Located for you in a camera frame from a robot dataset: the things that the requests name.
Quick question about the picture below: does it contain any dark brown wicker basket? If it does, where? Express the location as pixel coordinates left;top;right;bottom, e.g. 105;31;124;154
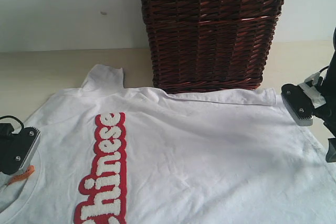
141;0;284;93

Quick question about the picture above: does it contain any white t-shirt red print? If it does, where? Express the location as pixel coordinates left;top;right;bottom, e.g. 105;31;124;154
1;65;335;223

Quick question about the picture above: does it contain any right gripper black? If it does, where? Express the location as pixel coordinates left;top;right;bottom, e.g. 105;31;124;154
313;56;336;163

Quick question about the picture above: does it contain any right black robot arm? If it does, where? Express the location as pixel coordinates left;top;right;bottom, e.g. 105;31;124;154
315;31;335;163

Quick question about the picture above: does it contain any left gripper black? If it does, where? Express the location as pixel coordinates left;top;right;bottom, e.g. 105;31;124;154
0;123;13;140

